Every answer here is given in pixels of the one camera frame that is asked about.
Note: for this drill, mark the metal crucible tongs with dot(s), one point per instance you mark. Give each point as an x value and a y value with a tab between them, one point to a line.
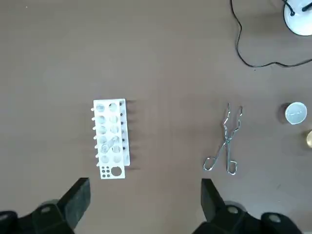
228	139

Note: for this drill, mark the glass beaker with amber liquid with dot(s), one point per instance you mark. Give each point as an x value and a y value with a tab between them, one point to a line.
309	139

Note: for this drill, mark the white desk lamp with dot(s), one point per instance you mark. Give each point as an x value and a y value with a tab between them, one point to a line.
299	19

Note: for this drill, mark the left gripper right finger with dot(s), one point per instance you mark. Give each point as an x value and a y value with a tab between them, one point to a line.
214	207

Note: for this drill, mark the white test tube rack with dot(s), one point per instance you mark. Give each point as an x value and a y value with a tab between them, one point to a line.
111	131

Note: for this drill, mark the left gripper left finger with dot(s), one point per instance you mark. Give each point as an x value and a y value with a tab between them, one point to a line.
70	207

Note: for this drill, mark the clear glass test tube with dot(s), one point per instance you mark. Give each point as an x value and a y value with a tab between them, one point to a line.
111	143

